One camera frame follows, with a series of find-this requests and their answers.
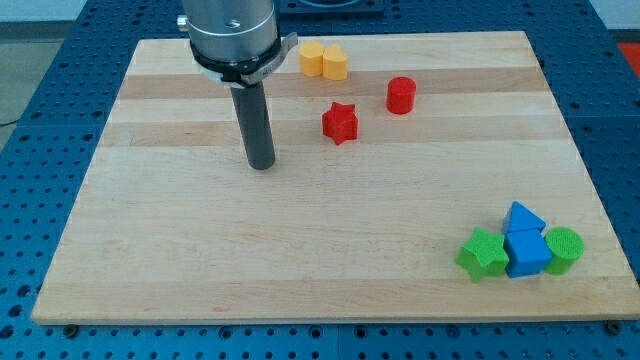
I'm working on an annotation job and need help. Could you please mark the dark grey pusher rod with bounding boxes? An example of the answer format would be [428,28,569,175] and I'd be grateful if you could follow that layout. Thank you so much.
[231,82,275,170]

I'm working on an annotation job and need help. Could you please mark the red star block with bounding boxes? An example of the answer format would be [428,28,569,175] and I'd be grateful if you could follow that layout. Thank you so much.
[322,102,359,145]

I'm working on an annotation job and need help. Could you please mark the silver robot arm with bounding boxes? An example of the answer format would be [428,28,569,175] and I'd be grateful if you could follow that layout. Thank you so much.
[176,0,298,170]

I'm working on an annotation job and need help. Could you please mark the green star block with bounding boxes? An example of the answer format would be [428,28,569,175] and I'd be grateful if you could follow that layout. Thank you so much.
[455,227,510,283]

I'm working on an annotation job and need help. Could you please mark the yellow hexagon block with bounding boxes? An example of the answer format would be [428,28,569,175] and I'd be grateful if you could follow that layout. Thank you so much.
[298,41,325,77]

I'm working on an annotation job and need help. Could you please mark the yellow heart block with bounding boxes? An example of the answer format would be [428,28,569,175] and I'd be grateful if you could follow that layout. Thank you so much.
[322,45,348,81]

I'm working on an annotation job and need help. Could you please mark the red cylinder block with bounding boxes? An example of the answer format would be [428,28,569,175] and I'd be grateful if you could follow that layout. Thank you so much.
[386,77,417,115]

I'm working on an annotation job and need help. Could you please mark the wooden board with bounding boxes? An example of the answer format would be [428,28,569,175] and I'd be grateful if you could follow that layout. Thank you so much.
[32,31,639,325]

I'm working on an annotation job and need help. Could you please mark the blue triangle block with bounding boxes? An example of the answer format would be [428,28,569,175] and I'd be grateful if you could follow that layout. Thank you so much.
[502,201,547,233]

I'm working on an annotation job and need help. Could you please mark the blue cube block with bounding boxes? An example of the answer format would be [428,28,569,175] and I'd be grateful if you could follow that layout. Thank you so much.
[505,229,552,278]

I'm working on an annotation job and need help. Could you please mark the green cylinder block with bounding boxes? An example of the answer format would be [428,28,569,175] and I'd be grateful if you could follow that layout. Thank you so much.
[544,227,585,275]

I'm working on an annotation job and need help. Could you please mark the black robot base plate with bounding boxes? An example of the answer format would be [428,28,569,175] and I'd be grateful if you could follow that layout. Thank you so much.
[275,0,386,17]

